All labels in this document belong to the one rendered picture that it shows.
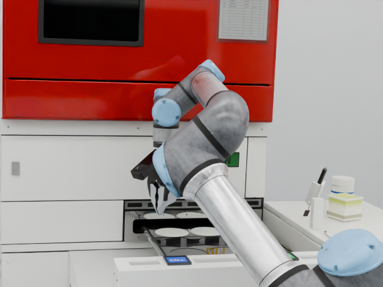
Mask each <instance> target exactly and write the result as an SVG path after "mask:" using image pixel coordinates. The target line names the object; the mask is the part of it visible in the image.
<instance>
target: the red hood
mask: <svg viewBox="0 0 383 287"><path fill-rule="evenodd" d="M278 12H279V0H2V118H3V119H19V120H108V121H153V116H152V108H153V106H154V101H153V98H154V91H155V90H156V89H158V88H170V89H173V88H174V87H175V86H176V85H177V84H178V83H180V82H181V81H182V80H183V79H184V78H185V77H186V76H188V75H189V74H190V73H191V72H193V71H194V70H195V69H196V68H197V67H198V66H199V65H200V64H202V63H203V62H205V61H206V60H211V61H212V62H213V63H214V64H215V65H216V66H217V68H218V69H219V70H220V71H221V72H222V73H223V75H224V77H225V80H224V81H223V82H222V84H223V85H224V86H225V87H226V88H227V89H228V90H230V91H234V92H236V93H237V94H239V95H240V96H241V97H242V98H243V99H244V101H245V102H246V104H247V106H248V111H249V122H272V115H273V104H274V84H275V64H276V44H277V33H278Z"/></svg>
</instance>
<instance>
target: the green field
mask: <svg viewBox="0 0 383 287"><path fill-rule="evenodd" d="M224 163H225V164H226V165H227V166H237V165H238V153H233V154H232V155H231V156H230V157H228V159H226V160H225V161H224Z"/></svg>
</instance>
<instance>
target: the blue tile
mask: <svg viewBox="0 0 383 287"><path fill-rule="evenodd" d="M166 259H167V260H168V262H169V263H180V262H188V261H187V259H186V258H185V257H166Z"/></svg>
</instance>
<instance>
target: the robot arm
mask: <svg viewBox="0 0 383 287"><path fill-rule="evenodd" d="M224 80H225V77H224V75H223V73H222V72H221V71H220V70H219V69H218V68H217V66H216V65H215V64H214V63H213V62H212V61H211V60H206V61H205V62H203V63H202V64H200V65H199V66H198V67H197V68H196V69H195V70H194V71H193V72H191V73H190V74H189V75H188V76H186V77H185V78H184V79H183V80H182V81H181V82H180V83H178V84H177V85H176V86H175V87H174V88H173V89H170V88H158V89H156V90H155V91H154V98H153V101H154V106H153V108H152V116H153V141H154V142H153V147H157V148H158V149H154V150H153V151H152V152H151V153H150V154H148V155H147V156H146V157H145V158H144V159H143V160H142V161H141V162H140V163H139V164H138V165H136V166H135V167H134V168H133V169H132V170H131V174H132V177H133V178H134V179H139V180H142V181H143V180H144V179H145V178H146V177H148V180H147V185H148V191H149V196H150V198H151V201H152V203H153V206H154V208H155V210H156V212H157V215H162V213H163V212H164V210H165V207H166V206H168V205H170V204H172V203H174V202H175V201H176V198H181V197H184V199H185V200H187V201H190V202H196V203H197V204H198V205H199V207H200V208H201V210H202V211H203V212H204V214H205V215H206V216H207V218H208V219H209V220H210V222H211V223H212V225H213V226H214V227H215V229H216V230H217V231H218V232H219V234H220V235H221V236H222V238H223V239H224V241H225V242H226V243H227V245H228V246H229V247H230V249H231V250H232V251H233V252H234V254H235V255H236V257H237V258H238V260H239V261H240V262H241V263H242V265H243V266H244V267H245V269H246V270H247V271H248V273H249V274H250V276H251V277H252V278H253V279H254V281H255V282H256V284H257V285H258V286H259V287H383V243H382V242H381V241H379V239H378V238H376V237H375V235H374V234H372V233H371V232H369V231H367V230H365V229H359V228H356V229H347V230H344V231H341V232H339V233H337V234H335V235H333V236H332V237H330V238H329V239H328V240H327V241H326V242H325V243H324V244H323V245H322V246H321V250H319V252H318V254H317V262H318V264H317V266H315V267H314V268H313V269H311V270H310V269H309V267H307V265H306V264H305V263H296V262H294V261H293V259H292V258H291V257H290V256H289V255H288V253H287V252H286V251H285V250H284V248H283V247H282V246H281V245H280V243H279V242H278V241H277V239H276V238H275V237H274V236H273V234H272V233H271V232H270V231H269V229H268V228H267V227H266V226H265V225H264V223H263V222H262V221H261V219H260V218H259V217H258V215H257V214H256V213H255V212H254V210H253V209H252V208H251V207H250V205H249V204H248V203H247V202H246V201H245V199H244V198H243V196H242V195H241V194H240V193H239V191H238V190H237V189H236V188H235V187H234V185H233V184H232V183H231V182H230V180H229V179H228V177H227V175H228V172H229V168H228V167H227V165H226V164H225V163H224V161H225V160H226V159H228V157H230V156H231V155H232V154H233V153H234V152H235V151H236V150H237V149H238V148H239V147H240V145H241V143H242V142H243V140H244V138H245V135H246V133H247V130H248V123H249V111H248V106H247V104H246V102H245V101H244V99H243V98H242V97H241V96H240V95H239V94H237V93H236V92H234V91H230V90H228V89H227V88H226V87H225V86H224V85H223V84H222V82H223V81H224ZM199 102H200V104H201V105H202V106H203V108H204V110H202V111H201V112H200V113H198V114H197V115H196V116H195V117H194V118H193V119H192V120H190V121H189V122H188V123H187V124H186V125H185V126H183V127H182V128H181V129H180V130H179V123H180V118H181V117H182V116H183V115H185V114H186V113H187V112H188V111H189V110H191V108H193V107H194V106H195V105H196V104H198V103H199Z"/></svg>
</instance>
